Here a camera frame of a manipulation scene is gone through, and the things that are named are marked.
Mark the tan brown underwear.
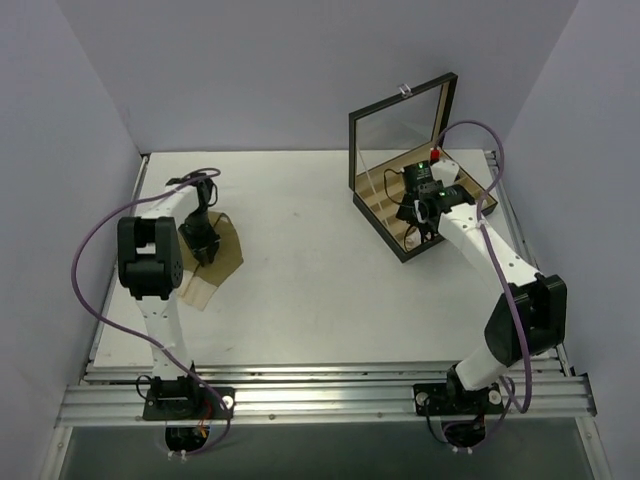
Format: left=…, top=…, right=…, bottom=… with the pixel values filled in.
left=177, top=211, right=244, bottom=311

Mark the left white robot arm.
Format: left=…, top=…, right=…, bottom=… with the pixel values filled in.
left=117, top=170, right=220, bottom=419

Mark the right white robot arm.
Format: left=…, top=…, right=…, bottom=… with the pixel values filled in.
left=397, top=160, right=568, bottom=413

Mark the black compartment storage box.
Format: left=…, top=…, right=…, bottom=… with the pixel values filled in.
left=348, top=72, right=483, bottom=263

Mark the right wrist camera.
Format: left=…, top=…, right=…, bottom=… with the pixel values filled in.
left=430, top=148, right=460, bottom=187

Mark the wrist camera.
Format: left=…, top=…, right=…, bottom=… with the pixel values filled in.
left=430, top=148, right=460, bottom=187
left=194, top=177, right=218, bottom=208

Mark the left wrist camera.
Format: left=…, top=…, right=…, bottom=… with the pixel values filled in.
left=194, top=177, right=218, bottom=208

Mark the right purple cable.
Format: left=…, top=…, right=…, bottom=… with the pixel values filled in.
left=437, top=119, right=534, bottom=446

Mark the purple cable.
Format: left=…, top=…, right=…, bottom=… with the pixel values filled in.
left=437, top=119, right=534, bottom=446
left=71, top=167, right=234, bottom=457

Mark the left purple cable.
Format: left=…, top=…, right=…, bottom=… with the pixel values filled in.
left=71, top=167, right=234, bottom=457

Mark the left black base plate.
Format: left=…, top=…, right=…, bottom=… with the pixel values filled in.
left=142, top=387, right=235, bottom=421

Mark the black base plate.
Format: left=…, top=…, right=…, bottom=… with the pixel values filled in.
left=412, top=382, right=504, bottom=417
left=142, top=387, right=235, bottom=421

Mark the aluminium rail frame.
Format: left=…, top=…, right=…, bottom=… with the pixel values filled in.
left=53, top=152, right=598, bottom=431

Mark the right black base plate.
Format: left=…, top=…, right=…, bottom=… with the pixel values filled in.
left=412, top=382, right=504, bottom=417

